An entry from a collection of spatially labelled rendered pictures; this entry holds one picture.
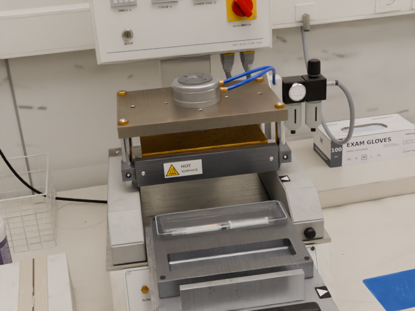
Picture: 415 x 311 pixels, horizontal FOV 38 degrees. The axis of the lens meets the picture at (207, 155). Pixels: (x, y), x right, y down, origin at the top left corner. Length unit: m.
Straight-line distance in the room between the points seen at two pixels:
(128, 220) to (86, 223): 0.51
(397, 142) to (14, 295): 0.96
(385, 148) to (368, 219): 0.23
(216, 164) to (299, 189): 0.14
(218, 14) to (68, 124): 0.58
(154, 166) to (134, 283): 0.18
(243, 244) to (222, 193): 0.28
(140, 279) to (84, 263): 0.37
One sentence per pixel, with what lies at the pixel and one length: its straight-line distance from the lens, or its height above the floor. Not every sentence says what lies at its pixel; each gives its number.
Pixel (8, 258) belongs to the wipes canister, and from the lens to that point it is 1.22.
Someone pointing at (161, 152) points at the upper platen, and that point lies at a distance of 0.96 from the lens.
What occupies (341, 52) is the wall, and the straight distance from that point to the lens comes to 1.65.
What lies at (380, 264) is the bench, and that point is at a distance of 1.23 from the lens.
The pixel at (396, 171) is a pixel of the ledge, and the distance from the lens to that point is 1.49.
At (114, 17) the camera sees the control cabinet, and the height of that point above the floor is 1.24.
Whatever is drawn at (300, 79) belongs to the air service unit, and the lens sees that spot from 1.18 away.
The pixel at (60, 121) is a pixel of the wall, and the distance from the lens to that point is 1.54.
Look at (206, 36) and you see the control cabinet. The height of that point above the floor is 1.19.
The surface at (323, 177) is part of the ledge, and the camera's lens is 1.45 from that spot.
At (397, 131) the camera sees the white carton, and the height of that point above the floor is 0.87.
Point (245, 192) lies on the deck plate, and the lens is 1.09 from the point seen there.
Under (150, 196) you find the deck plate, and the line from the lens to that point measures 1.10.
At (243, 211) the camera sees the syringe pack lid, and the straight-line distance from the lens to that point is 0.88.
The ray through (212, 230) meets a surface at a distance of 0.85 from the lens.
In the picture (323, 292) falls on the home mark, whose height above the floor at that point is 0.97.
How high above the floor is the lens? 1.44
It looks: 24 degrees down
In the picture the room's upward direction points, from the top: 4 degrees counter-clockwise
